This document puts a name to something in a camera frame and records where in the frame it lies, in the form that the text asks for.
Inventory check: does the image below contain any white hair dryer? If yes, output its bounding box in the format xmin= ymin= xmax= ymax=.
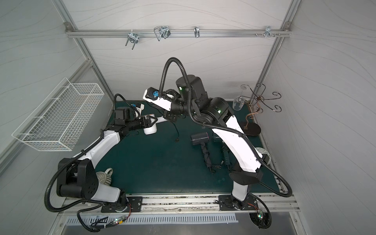
xmin=144 ymin=116 xmax=167 ymax=135

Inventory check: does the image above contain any white hair dryer cord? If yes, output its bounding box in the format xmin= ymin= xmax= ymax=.
xmin=146 ymin=101 xmax=180 ymax=143

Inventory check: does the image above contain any black hair dryer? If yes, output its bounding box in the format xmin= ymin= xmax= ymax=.
xmin=191 ymin=132 xmax=221 ymax=174

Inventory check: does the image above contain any green hair dryer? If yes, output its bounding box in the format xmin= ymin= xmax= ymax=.
xmin=212 ymin=133 xmax=232 ymax=171

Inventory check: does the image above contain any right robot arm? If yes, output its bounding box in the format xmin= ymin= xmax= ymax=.
xmin=159 ymin=57 xmax=293 ymax=198

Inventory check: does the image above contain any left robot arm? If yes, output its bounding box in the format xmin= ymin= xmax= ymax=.
xmin=44 ymin=103 xmax=153 ymax=212

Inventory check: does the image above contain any green table mat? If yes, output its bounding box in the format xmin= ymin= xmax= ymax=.
xmin=79 ymin=100 xmax=280 ymax=194

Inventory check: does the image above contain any clear wine glass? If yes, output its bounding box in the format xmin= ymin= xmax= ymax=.
xmin=232 ymin=84 xmax=251 ymax=111

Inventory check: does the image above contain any striped ceramic mug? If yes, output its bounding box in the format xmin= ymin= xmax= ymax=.
xmin=96 ymin=168 xmax=114 ymax=186

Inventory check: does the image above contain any small metal hook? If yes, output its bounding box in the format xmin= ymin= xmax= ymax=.
xmin=193 ymin=26 xmax=200 ymax=38

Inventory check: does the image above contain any metal double hook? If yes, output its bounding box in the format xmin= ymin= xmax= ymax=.
xmin=153 ymin=26 xmax=171 ymax=41

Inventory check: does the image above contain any metal hook clamp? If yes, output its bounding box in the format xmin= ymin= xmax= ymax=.
xmin=125 ymin=30 xmax=139 ymax=50

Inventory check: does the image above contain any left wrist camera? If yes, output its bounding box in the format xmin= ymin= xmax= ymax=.
xmin=131 ymin=103 xmax=145 ymax=115

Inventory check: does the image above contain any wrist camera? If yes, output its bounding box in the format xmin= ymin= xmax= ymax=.
xmin=131 ymin=103 xmax=145 ymax=115
xmin=143 ymin=87 xmax=172 ymax=111

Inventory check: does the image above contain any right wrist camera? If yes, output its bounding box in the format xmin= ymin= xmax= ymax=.
xmin=143 ymin=87 xmax=172 ymax=111

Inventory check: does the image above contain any copper wire glass rack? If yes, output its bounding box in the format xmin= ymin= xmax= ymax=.
xmin=239 ymin=83 xmax=282 ymax=136

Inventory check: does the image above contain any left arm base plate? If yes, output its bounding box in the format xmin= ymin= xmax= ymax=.
xmin=101 ymin=196 xmax=143 ymax=213

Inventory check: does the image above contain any white wire basket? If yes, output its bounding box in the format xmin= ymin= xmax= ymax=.
xmin=12 ymin=78 xmax=104 ymax=152

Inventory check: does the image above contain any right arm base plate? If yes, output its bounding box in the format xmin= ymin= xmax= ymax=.
xmin=214 ymin=194 xmax=258 ymax=211

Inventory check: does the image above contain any white slotted cable duct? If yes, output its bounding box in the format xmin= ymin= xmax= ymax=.
xmin=65 ymin=213 xmax=239 ymax=226

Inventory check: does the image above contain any horizontal aluminium rail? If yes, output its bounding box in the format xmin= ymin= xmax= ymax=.
xmin=66 ymin=28 xmax=292 ymax=38

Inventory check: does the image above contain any right metal hook bracket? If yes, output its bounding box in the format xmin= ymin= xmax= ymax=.
xmin=255 ymin=26 xmax=281 ymax=38

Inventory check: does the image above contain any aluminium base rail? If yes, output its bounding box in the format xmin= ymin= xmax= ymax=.
xmin=57 ymin=192 xmax=303 ymax=216

